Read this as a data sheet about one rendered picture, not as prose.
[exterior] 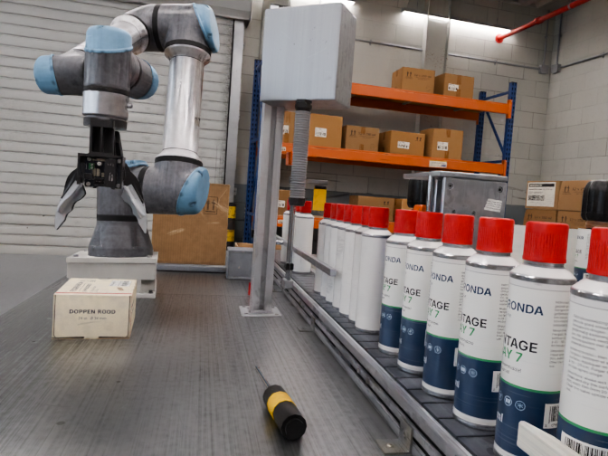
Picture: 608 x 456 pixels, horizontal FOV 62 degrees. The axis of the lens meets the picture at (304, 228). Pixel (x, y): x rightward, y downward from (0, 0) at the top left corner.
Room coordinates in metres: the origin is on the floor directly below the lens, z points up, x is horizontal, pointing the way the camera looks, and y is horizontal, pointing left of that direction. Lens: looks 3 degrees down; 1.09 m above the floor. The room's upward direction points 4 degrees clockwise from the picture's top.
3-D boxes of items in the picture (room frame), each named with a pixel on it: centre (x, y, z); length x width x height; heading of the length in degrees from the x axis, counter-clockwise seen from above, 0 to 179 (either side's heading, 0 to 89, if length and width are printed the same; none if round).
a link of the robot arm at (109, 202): (1.25, 0.45, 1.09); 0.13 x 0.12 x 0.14; 85
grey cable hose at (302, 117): (1.02, 0.02, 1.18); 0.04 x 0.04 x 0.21
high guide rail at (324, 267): (1.48, 0.05, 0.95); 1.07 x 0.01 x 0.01; 11
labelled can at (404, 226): (0.72, -0.14, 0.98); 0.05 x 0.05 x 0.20
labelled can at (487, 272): (0.50, -0.19, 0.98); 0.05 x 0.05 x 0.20
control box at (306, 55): (1.08, 0.01, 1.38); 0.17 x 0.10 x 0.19; 67
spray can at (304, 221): (1.43, 0.00, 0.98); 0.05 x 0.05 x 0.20
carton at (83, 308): (0.92, 0.37, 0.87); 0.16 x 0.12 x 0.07; 15
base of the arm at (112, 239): (1.25, 0.45, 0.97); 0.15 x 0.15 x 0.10
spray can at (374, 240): (0.83, -0.12, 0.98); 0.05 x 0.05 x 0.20
